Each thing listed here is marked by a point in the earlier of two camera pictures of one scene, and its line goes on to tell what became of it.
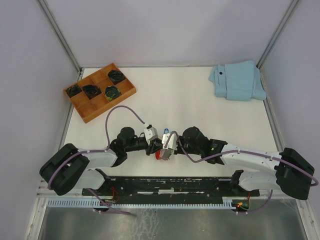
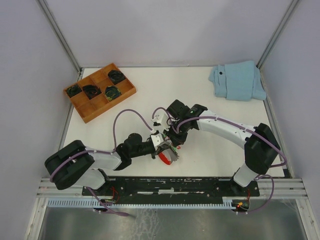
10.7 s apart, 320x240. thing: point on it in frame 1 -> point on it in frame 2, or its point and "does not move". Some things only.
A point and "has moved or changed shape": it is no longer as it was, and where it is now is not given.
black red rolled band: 91,91 does not move
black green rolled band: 112,92 does not move
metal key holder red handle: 164,154 has moved or changed shape
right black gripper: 178,151 -> 176,140
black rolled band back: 116,76 does not move
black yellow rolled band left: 73,90 does not move
